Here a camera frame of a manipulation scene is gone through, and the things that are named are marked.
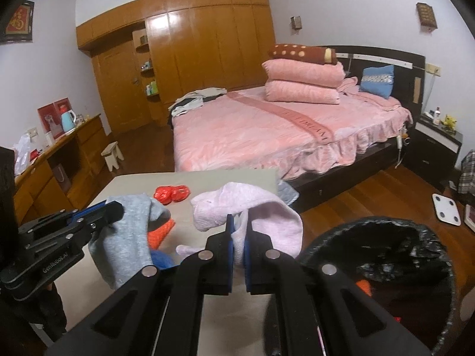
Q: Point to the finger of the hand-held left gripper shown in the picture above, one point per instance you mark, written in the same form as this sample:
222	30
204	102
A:
89	212
107	215

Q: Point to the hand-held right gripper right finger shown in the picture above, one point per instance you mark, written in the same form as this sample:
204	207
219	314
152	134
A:
249	244

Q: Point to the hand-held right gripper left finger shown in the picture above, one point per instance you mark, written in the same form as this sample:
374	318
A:
230	237

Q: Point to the pink knitted cloth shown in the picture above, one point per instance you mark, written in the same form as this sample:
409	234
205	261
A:
259	207

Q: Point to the grey knitted cloth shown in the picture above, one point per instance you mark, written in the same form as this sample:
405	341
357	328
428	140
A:
118	252

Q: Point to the orange knitted cloth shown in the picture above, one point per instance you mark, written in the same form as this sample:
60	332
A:
159	235

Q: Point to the red plastic bag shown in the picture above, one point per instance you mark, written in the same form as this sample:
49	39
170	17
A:
170	194

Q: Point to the blue plastic bag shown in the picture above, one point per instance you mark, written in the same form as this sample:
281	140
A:
163	259

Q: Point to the black lined trash bin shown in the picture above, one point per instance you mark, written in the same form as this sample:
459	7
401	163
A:
426	237

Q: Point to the small wooden stool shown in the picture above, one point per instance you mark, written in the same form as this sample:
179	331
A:
112	154

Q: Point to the grey quilted pad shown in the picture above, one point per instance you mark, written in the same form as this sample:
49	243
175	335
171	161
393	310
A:
287	193

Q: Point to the wooden sideboard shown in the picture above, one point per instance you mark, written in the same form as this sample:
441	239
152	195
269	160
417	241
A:
89	144

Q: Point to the white plastic bag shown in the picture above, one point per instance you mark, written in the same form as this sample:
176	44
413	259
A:
22	155

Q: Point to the light blue kettle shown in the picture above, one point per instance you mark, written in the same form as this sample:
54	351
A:
68	120

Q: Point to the red picture box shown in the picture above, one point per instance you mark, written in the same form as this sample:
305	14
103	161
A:
50	118

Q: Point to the pink bedspread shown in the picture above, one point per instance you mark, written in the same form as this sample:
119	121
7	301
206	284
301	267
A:
241	133

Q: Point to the wooden door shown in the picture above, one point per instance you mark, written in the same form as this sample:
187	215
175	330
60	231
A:
118	89

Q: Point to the beige garment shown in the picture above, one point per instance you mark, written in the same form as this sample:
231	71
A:
185	109

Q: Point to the green bottle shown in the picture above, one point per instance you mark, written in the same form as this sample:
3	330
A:
154	87

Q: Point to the dark garment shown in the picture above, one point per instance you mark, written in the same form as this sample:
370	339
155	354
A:
209	98

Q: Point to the pink folded quilt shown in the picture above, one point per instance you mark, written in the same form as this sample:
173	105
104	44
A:
302	93

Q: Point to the wooden corner shelf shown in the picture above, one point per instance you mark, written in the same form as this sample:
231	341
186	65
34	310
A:
143	50

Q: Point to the stacked pink pillows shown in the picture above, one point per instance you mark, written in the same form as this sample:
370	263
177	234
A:
304	74

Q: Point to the wooden wardrobe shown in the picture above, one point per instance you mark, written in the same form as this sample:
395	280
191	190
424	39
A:
207	52

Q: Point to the small pink blanket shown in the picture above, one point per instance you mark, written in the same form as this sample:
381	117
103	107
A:
348	86

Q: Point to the brown dotted bolster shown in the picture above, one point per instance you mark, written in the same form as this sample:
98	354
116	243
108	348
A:
300	53

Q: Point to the white bathroom scale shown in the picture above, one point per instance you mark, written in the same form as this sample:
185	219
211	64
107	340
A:
445	209

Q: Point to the dark nightstand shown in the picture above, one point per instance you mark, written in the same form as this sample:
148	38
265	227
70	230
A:
426	152

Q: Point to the blue cushion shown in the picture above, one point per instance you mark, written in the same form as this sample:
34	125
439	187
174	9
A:
376	81

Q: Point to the white tray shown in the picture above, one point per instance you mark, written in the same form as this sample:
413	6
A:
470	217

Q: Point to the dark wooden bed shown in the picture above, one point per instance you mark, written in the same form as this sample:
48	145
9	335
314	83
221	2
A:
404	81

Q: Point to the white lotion bottle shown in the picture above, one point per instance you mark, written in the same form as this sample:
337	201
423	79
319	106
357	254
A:
437	117

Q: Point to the plaid cloth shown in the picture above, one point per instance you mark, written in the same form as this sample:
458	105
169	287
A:
468	174

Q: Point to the yellow plush toy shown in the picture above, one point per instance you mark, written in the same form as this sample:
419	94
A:
450	121

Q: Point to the framed wall poster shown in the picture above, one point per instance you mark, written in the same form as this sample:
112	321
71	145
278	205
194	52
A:
18	22

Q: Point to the small wooden wall lamp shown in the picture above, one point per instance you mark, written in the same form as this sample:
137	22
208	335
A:
296	22

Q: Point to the wall socket plate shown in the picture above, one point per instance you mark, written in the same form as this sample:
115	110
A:
433	69

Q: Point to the large wooden wall lamp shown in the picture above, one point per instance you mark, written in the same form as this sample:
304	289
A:
426	15

